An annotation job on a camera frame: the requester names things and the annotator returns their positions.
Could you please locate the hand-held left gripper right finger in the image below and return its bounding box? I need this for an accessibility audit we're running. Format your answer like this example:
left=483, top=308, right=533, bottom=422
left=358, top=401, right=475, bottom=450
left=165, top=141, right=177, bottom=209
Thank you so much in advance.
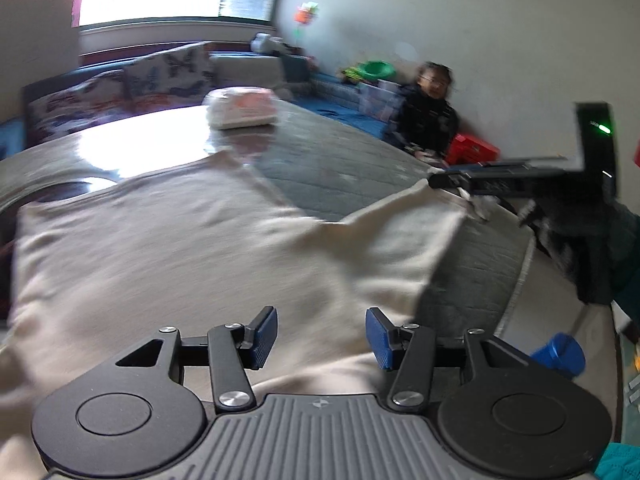
left=366, top=308, right=533, bottom=409

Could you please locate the colourful wall toy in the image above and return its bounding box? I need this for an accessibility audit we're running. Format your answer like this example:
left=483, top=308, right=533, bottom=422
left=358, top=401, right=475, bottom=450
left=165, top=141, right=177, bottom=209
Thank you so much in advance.
left=292, top=1, right=323, bottom=28

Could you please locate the green plastic bowl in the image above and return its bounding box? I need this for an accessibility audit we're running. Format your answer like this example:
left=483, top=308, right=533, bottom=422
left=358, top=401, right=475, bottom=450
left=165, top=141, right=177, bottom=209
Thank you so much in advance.
left=357, top=60, right=396, bottom=82

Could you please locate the red box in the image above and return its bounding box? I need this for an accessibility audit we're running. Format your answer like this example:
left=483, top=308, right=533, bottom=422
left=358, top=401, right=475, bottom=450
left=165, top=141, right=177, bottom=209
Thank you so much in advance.
left=445, top=132, right=501, bottom=166

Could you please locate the clear plastic box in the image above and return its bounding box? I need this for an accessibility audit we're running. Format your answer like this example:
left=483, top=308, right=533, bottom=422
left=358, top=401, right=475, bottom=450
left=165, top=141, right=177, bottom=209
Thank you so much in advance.
left=357, top=80, right=405, bottom=123

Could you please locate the blue sofa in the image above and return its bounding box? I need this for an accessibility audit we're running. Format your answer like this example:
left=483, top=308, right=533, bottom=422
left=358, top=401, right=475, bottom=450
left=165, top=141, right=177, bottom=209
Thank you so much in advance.
left=22, top=40, right=403, bottom=148

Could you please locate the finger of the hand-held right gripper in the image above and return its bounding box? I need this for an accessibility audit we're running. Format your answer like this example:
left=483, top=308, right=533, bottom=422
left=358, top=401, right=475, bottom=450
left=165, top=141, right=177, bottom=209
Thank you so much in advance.
left=428, top=166, right=581, bottom=197
left=477, top=156, right=577, bottom=168

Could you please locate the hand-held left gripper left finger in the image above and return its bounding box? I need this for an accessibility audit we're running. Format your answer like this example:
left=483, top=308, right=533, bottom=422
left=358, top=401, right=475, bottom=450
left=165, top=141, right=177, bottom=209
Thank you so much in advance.
left=115, top=306, right=278, bottom=409

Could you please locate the teal cloth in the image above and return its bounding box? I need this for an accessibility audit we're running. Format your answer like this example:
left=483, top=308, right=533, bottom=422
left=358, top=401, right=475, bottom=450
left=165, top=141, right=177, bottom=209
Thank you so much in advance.
left=592, top=441, right=640, bottom=480

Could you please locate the butterfly print cushion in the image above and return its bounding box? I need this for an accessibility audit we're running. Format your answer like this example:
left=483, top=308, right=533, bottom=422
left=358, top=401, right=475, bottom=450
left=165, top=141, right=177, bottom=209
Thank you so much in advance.
left=27, top=67, right=132, bottom=136
left=122, top=42, right=217, bottom=111

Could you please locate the blue cup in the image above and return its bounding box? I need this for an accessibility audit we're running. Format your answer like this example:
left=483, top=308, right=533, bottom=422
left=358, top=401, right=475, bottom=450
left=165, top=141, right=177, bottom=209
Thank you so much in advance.
left=530, top=332, right=587, bottom=379

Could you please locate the cream garment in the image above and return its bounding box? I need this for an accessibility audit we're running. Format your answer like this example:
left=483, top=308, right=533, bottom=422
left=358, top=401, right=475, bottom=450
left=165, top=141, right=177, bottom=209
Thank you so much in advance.
left=0, top=152, right=496, bottom=441

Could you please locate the pink white tissue pack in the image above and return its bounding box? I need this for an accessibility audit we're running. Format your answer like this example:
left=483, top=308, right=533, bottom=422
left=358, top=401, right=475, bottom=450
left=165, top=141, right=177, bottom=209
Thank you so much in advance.
left=202, top=87, right=279, bottom=131

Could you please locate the round black induction cooktop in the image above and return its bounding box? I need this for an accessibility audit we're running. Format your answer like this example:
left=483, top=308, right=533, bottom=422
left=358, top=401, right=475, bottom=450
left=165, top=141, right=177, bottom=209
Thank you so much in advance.
left=0, top=175, right=118, bottom=211

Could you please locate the grey sofa cushion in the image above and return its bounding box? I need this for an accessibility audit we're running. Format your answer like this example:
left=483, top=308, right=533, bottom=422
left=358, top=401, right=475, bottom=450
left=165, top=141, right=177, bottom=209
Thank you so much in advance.
left=209, top=54, right=287, bottom=93

